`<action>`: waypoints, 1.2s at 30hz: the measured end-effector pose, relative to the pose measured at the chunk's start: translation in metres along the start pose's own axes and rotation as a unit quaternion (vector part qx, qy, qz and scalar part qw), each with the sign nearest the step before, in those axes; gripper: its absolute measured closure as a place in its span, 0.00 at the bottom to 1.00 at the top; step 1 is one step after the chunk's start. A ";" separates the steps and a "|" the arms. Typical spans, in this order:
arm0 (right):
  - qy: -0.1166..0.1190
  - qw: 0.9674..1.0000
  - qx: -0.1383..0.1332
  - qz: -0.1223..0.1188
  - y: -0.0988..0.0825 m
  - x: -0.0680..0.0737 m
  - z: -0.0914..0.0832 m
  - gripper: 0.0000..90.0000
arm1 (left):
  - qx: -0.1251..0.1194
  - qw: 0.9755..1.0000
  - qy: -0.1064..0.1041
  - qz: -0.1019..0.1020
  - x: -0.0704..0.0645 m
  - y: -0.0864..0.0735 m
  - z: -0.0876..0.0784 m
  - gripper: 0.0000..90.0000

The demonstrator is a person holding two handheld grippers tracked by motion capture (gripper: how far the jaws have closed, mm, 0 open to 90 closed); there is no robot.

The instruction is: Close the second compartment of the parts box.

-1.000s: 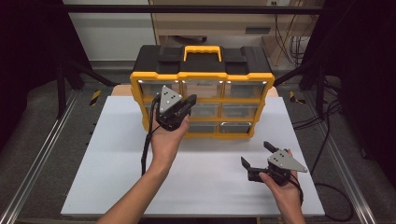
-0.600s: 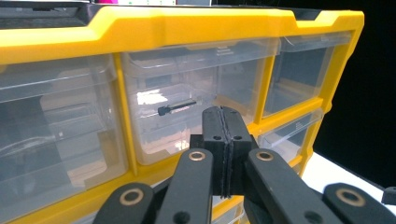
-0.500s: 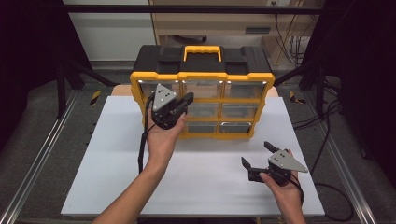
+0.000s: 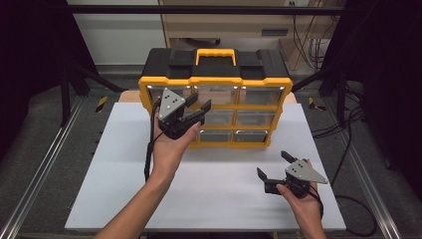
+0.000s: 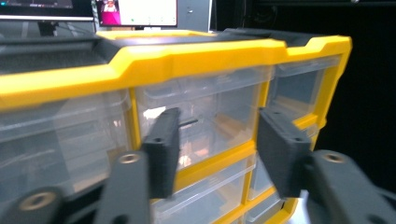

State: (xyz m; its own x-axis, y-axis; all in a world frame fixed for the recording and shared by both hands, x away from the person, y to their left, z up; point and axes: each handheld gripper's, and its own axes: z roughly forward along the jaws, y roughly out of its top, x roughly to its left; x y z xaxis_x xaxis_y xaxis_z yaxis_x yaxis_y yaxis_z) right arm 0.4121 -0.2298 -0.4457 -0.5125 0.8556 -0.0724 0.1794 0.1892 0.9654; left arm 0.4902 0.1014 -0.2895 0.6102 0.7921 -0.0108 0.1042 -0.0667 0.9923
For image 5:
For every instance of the yellow and black storage organizer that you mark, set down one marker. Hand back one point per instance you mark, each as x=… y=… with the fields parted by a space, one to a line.
x=155 y=62

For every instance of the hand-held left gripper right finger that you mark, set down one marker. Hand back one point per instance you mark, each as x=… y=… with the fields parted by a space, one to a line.
x=280 y=152

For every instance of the clear plastic organizer drawer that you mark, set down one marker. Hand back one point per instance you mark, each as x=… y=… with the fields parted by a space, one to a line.
x=224 y=105

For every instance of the group of clear drawers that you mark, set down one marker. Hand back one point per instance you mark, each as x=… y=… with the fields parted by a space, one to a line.
x=62 y=140

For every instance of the black curtain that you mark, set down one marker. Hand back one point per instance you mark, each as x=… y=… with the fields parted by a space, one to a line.
x=367 y=93

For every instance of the grey computer case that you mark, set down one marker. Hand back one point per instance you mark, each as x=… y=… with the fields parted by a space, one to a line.
x=194 y=15

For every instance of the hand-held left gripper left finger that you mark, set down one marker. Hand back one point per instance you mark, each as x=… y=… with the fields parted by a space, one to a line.
x=163 y=155

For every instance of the monitor with white screen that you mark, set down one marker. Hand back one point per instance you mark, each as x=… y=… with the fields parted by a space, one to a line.
x=146 y=12

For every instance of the monitor with dark screen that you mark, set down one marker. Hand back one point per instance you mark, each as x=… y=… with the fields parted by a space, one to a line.
x=40 y=7

